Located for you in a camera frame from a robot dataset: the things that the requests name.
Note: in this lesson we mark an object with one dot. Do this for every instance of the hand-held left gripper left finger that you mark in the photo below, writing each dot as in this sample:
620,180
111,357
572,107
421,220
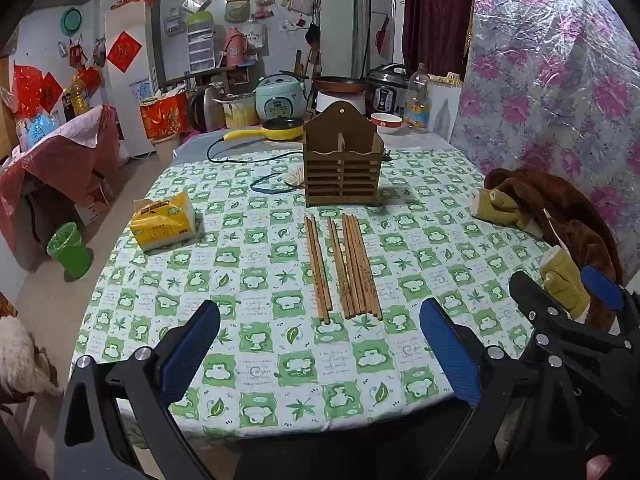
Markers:
192,350

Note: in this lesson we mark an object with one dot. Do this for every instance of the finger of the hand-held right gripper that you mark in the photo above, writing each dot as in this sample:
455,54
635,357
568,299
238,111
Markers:
602,285
537,300

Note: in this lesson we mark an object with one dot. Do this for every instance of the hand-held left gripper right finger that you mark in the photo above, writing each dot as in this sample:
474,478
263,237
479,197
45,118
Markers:
447,352

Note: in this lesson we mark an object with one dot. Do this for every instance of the group of wooden chopsticks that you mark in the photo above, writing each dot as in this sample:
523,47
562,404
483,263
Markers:
360,270

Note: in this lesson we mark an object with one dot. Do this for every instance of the wooden chopstick holder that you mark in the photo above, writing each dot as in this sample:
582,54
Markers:
342,180

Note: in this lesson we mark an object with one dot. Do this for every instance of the person's right hand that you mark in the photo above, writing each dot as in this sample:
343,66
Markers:
599,469

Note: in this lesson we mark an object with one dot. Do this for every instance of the brown plush toy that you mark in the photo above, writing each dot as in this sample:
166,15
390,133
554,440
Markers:
575,220

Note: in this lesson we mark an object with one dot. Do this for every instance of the green white checked tablecloth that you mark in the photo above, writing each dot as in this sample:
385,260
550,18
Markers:
240,280

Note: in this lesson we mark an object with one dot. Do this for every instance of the yellow tissue pack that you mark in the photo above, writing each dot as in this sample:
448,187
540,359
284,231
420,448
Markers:
162,222

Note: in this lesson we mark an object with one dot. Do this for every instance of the green trash bin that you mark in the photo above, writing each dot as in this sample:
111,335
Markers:
70,252

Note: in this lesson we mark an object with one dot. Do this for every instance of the white fluffy dog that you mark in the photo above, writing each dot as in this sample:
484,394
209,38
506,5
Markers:
25,360

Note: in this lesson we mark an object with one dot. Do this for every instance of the floral plastic sheet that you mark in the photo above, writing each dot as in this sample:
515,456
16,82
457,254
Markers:
550,85

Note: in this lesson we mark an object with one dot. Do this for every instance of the white cover with gold fringe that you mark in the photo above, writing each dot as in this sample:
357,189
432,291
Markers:
445,110

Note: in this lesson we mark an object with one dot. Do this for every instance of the red plastic table cover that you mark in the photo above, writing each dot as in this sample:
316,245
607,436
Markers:
60,165

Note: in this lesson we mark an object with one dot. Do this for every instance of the clear plastic bottle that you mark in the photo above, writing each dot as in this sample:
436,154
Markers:
417,105

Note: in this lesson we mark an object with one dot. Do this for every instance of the red white bowl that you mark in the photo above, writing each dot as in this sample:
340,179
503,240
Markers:
386,122

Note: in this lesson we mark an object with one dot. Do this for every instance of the red gift box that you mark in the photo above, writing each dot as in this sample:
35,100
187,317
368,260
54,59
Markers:
162,117

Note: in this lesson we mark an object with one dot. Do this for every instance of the yellow electric frying pan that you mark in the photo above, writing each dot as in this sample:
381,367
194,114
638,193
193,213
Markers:
282,130

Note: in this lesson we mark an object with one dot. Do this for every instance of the cream pot with lid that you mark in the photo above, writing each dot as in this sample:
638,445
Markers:
237,112

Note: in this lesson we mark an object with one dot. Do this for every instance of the stainless steel kettle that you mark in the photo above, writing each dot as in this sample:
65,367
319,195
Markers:
205,107

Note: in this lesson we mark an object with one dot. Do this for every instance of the silver black pressure cooker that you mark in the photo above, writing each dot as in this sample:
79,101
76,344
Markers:
385,90

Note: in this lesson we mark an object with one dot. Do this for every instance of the white fridge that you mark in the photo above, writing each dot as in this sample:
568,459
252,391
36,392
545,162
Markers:
142,90

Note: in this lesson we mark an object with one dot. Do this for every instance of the light green rice cooker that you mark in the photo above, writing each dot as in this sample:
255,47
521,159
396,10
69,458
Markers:
280,100

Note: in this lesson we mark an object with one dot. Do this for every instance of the light blue plastic container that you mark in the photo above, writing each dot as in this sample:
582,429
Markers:
40,132

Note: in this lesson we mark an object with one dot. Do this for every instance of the white electric cooker base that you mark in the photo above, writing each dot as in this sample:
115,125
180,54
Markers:
340,100

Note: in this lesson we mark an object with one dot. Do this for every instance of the yellow cooking oil bottle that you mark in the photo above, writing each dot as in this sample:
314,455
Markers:
80,95

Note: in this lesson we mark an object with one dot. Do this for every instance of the copper frying pan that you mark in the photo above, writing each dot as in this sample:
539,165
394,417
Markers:
340,83

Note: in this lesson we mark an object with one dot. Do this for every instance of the red diamond paper poster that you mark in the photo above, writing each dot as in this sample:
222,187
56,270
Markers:
124,51
50,92

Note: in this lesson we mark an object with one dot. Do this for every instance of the dark red curtain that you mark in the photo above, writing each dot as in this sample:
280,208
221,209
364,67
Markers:
435,15

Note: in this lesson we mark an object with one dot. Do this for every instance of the plastic drawer tower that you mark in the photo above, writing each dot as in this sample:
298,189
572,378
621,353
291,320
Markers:
201,45

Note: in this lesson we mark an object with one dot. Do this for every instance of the pink thermos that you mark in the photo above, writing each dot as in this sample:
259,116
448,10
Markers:
235,47

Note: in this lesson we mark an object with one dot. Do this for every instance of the red plastic bag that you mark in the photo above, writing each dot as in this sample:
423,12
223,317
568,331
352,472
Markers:
27,87

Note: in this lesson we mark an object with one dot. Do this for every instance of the white tote bag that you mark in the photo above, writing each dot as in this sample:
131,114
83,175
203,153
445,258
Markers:
253,37

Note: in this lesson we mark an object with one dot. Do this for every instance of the beige hanging pouch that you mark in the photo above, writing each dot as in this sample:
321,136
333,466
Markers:
237,7

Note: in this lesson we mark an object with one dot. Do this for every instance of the green plastic basin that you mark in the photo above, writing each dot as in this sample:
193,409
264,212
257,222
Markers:
72,20

